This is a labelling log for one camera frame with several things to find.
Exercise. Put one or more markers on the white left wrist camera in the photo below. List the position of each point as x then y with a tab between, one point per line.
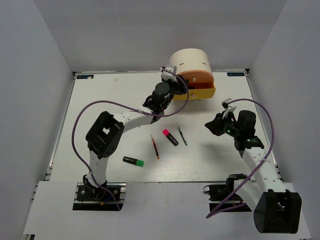
168	72

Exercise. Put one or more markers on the pink cap black highlighter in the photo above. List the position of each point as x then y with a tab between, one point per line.
170	137

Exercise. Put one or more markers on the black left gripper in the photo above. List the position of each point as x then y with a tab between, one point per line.
181	89

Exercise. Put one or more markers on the green ink pen refill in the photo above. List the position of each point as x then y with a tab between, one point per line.
182	136

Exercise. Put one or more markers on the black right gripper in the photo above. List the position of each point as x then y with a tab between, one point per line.
216	125

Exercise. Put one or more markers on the green cap black highlighter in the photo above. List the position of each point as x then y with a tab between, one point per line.
133	161

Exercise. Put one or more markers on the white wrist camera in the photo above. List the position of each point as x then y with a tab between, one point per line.
228	106
168	72

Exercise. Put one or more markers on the cream round drawer cabinet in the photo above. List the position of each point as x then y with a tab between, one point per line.
193	65

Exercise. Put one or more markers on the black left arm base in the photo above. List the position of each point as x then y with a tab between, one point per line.
85	200

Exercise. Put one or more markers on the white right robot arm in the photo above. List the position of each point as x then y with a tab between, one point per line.
275	208

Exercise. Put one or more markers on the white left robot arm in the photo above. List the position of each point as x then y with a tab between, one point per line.
104	136

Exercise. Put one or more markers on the red ink pen refill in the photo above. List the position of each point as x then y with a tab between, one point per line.
154	146

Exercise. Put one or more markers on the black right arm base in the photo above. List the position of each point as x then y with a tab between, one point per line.
217	192

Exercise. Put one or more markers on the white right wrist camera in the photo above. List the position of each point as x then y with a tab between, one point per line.
228	106

